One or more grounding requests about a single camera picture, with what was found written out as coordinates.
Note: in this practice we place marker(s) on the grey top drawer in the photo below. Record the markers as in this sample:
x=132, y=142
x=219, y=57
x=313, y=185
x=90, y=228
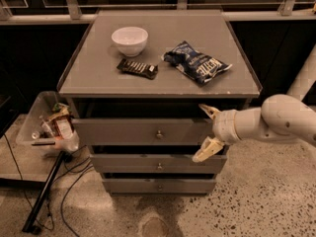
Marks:
x=143, y=131

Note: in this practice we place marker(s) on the grey middle drawer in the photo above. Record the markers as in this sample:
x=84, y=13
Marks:
x=156, y=163

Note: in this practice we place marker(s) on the grey drawer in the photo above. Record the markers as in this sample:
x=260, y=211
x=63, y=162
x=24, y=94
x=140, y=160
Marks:
x=156, y=163
x=143, y=131
x=159, y=186

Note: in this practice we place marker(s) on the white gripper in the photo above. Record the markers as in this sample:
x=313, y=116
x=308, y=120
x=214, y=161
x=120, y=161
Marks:
x=224, y=126

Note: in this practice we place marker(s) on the blue chip bag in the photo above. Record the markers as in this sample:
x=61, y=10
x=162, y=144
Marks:
x=198, y=66

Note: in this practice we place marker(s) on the brown labelled snack package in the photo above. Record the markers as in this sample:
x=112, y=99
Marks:
x=63, y=125

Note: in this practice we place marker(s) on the clear plastic bin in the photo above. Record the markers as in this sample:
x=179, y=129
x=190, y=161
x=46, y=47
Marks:
x=35, y=133

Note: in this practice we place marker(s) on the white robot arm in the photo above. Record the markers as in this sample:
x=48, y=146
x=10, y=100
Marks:
x=280, y=119

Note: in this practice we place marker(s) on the black metal stand leg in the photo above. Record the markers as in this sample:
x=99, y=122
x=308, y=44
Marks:
x=29, y=226

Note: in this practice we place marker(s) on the green snack packet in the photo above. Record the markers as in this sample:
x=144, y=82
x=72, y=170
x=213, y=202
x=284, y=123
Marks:
x=60, y=108

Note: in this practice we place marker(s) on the white ceramic bowl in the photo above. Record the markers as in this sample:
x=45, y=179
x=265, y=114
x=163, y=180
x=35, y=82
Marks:
x=130, y=41

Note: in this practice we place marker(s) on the grey bottom drawer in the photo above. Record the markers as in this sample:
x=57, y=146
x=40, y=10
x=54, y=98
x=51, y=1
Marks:
x=159, y=186

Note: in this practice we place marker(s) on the metal window railing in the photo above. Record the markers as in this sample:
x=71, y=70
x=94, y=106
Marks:
x=48, y=12

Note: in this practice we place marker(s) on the grey drawer cabinet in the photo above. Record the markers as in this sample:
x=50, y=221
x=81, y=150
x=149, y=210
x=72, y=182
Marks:
x=95, y=89

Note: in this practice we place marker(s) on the black snack bar wrapper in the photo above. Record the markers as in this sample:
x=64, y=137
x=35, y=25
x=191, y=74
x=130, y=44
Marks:
x=138, y=68

